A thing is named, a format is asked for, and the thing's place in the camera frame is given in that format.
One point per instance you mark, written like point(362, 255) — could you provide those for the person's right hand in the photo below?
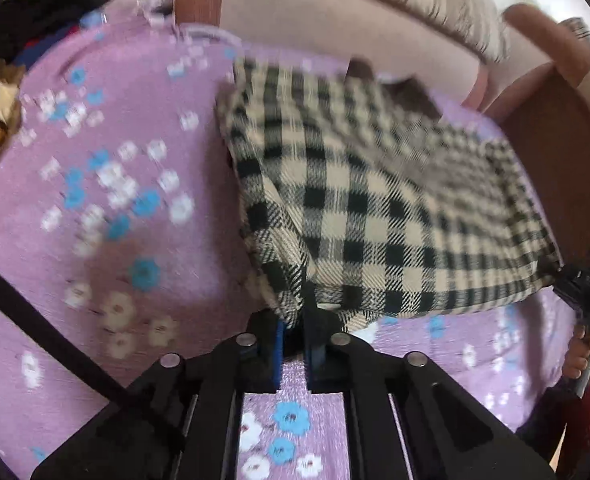
point(575, 360)

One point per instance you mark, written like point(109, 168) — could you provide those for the striped grey cushion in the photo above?
point(587, 42)

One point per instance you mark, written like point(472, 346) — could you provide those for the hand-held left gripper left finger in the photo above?
point(275, 355)

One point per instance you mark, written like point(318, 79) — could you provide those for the black and cream checkered coat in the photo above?
point(350, 210)

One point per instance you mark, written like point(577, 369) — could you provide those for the purple floral bedsheet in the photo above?
point(100, 135)

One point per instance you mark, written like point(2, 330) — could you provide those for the pink padded headboard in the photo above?
point(300, 10)

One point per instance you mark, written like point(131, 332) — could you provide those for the pile of black clothes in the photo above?
point(50, 10)

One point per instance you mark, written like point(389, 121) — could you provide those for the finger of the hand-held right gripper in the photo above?
point(565, 285)

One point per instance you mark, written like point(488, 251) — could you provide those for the striped beige pillow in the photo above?
point(450, 0)

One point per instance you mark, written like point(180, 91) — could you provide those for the brown wooden board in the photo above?
point(560, 160)

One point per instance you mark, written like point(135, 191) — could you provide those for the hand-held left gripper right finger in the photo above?
point(315, 360)

